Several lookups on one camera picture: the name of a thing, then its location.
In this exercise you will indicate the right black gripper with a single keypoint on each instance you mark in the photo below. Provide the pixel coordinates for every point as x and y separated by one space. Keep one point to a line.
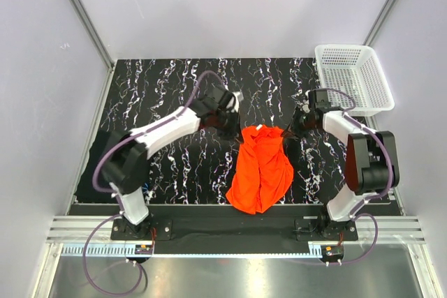
297 130

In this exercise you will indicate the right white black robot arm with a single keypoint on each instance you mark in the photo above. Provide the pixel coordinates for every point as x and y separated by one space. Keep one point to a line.
371 164

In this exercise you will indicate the folded black t-shirt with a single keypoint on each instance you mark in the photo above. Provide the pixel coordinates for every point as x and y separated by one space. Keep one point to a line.
85 192

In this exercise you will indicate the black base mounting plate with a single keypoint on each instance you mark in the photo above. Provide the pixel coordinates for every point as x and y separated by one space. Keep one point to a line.
170 222

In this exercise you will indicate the white plastic basket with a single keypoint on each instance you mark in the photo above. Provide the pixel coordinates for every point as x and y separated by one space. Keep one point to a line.
355 70

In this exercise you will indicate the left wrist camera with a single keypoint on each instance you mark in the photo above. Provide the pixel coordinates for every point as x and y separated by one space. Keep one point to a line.
235 100

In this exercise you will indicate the orange connector box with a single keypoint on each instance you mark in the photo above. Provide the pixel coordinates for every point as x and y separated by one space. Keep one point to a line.
334 251
144 249

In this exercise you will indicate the aluminium frame rail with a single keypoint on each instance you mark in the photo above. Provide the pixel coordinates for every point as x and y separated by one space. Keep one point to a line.
391 229

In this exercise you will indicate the right orange connector box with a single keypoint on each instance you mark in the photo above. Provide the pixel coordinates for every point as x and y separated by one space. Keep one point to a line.
334 251

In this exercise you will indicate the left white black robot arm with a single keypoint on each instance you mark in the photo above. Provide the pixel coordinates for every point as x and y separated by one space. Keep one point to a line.
123 169

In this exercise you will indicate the orange t-shirt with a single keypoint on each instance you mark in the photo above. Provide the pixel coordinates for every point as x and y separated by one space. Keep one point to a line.
263 173

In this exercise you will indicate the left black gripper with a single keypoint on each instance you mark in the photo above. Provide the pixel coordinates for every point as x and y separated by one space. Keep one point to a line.
235 133

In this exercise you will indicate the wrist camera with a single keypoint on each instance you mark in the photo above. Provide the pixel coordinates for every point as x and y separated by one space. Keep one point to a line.
235 100
306 107

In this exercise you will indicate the left orange connector box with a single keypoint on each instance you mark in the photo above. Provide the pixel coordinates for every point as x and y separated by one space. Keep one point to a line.
144 249

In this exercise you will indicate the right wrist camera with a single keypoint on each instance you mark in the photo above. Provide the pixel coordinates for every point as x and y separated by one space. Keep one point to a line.
306 107

